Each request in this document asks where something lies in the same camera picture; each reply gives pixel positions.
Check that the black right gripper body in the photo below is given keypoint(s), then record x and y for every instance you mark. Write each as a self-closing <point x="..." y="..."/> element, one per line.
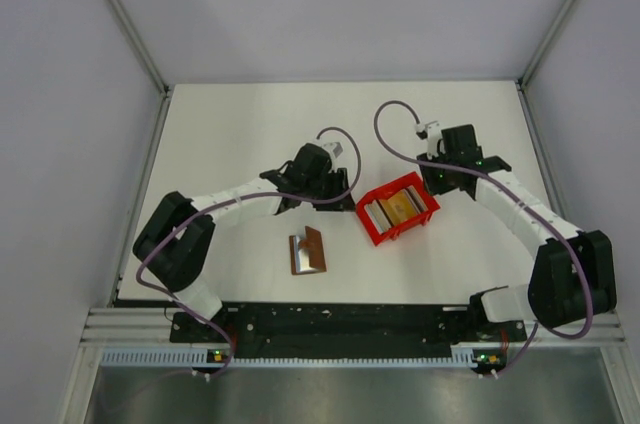
<point x="438" y="181"/>

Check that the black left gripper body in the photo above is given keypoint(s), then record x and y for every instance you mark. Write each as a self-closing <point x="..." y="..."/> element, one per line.
<point x="330" y="183"/>

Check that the brown leather card holder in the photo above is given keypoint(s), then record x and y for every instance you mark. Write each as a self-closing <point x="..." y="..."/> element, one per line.
<point x="307" y="254"/>

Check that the red plastic bin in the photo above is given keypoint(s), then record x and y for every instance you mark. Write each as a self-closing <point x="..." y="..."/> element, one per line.
<point x="385" y="191"/>

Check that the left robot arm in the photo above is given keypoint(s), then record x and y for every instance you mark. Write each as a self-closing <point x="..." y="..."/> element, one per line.
<point x="174" y="243"/>

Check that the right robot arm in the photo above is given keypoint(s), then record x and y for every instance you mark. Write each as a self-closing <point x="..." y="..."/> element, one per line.
<point x="573" y="273"/>

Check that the stack of credit cards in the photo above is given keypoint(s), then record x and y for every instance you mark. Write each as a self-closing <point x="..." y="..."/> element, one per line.
<point x="381" y="220"/>

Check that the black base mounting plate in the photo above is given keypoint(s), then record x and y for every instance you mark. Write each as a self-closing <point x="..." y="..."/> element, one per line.
<point x="354" y="331"/>

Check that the steel sheet panel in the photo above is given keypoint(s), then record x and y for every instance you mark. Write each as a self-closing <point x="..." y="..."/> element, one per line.
<point x="546" y="386"/>

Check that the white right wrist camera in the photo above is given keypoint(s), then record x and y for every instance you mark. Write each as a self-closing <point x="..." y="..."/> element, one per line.
<point x="431" y="133"/>

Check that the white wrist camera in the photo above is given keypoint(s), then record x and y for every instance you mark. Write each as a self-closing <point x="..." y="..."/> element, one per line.
<point x="431" y="133"/>
<point x="334" y="149"/>

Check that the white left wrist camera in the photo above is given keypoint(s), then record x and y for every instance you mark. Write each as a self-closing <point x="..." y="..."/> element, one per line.
<point x="334" y="149"/>

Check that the aluminium frame rail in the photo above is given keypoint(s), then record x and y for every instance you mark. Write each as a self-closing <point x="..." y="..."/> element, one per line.
<point x="137" y="46"/>

